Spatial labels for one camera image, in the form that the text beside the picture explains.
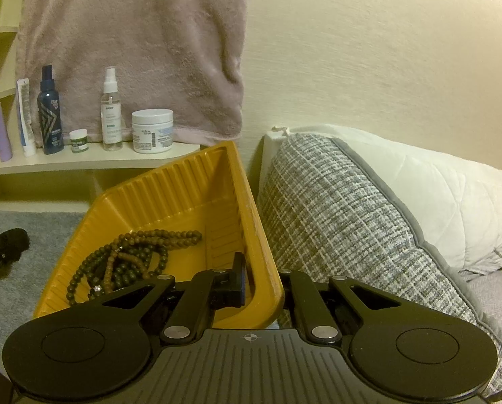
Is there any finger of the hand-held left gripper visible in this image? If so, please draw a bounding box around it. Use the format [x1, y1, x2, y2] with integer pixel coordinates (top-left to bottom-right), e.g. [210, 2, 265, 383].
[0, 228, 29, 262]

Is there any pink grey woven blanket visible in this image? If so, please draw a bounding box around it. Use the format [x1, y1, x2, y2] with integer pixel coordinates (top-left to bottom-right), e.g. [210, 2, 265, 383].
[466, 261, 502, 337]

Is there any white cream jar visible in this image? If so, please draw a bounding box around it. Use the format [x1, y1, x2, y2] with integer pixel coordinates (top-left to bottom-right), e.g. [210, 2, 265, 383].
[132, 109, 175, 154]

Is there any grey terry towel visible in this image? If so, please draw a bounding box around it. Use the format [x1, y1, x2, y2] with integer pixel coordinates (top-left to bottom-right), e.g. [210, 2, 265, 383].
[0, 209, 94, 367]

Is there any cream corner shelf unit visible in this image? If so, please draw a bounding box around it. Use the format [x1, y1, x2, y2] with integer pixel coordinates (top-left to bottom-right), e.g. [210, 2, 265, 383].
[0, 26, 201, 211]

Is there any dark blue spray bottle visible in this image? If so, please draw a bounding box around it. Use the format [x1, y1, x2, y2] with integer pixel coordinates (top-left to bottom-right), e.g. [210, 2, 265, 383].
[37, 65, 65, 155]

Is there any white quilted pillow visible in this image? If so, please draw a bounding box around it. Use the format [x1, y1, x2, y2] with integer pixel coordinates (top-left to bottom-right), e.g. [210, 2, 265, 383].
[263, 124, 502, 282]

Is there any dark green bead necklace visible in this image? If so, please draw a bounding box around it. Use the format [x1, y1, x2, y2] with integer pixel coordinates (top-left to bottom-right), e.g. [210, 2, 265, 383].
[66, 229, 203, 307]

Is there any orange plastic tray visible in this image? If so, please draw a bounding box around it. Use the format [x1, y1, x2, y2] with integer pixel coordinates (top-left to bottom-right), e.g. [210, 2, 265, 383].
[33, 140, 284, 330]

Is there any purple cone bottle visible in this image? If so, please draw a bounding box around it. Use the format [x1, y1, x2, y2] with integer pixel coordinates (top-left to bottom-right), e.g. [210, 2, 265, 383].
[0, 103, 14, 163]

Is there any white squeeze tube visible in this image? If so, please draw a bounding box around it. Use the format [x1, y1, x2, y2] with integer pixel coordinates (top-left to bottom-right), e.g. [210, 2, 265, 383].
[16, 78, 37, 157]

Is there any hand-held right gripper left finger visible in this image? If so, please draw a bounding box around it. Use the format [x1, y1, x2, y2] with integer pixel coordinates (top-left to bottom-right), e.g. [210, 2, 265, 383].
[101, 252, 249, 343]

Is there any small green jar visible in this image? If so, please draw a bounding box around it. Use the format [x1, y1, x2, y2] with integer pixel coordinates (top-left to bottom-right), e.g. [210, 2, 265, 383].
[69, 129, 88, 153]

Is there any grey checked pillow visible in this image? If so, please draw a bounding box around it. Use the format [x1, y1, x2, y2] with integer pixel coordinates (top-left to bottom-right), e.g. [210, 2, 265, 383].
[255, 134, 502, 398]

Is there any clear spray bottle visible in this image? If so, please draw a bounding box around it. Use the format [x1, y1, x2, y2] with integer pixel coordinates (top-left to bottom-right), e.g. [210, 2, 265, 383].
[102, 67, 124, 151]

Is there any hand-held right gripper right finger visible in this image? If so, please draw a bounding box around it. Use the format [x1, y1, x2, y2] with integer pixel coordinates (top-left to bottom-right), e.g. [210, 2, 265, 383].
[278, 267, 401, 343]

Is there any pink hanging towel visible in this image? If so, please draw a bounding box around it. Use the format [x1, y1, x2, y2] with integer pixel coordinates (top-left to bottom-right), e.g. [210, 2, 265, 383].
[14, 0, 254, 146]

